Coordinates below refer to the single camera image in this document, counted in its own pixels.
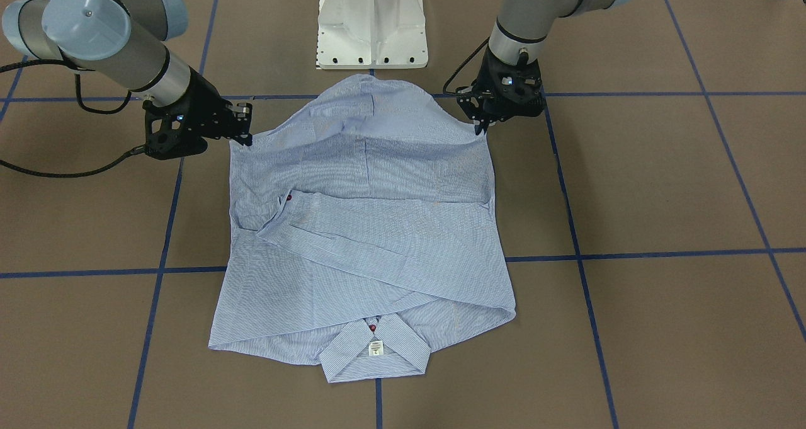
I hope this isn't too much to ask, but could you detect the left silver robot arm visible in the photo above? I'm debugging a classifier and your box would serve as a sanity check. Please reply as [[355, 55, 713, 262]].
[[443, 0, 630, 135]]

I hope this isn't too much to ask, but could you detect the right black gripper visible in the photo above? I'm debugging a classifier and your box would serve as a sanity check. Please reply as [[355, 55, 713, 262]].
[[143, 70, 253, 160]]

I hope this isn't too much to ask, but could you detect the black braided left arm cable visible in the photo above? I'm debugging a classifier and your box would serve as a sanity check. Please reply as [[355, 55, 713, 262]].
[[442, 45, 489, 97]]

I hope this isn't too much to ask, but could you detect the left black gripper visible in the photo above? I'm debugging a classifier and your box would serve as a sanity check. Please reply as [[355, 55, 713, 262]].
[[456, 45, 546, 135]]

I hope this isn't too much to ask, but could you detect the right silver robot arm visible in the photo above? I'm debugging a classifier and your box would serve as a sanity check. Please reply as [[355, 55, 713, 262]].
[[2, 0, 253, 160]]

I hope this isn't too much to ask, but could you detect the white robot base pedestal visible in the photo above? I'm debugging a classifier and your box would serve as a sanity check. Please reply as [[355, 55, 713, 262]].
[[315, 0, 429, 70]]

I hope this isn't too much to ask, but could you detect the light blue striped shirt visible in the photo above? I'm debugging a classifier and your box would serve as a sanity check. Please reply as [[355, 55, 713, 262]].
[[208, 75, 516, 383]]

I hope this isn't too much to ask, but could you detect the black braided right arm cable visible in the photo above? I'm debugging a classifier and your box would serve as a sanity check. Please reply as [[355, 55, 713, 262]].
[[0, 57, 149, 179]]

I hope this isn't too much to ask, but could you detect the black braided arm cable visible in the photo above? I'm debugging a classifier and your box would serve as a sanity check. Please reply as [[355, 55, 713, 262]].
[[0, 57, 149, 179], [442, 45, 489, 97]]

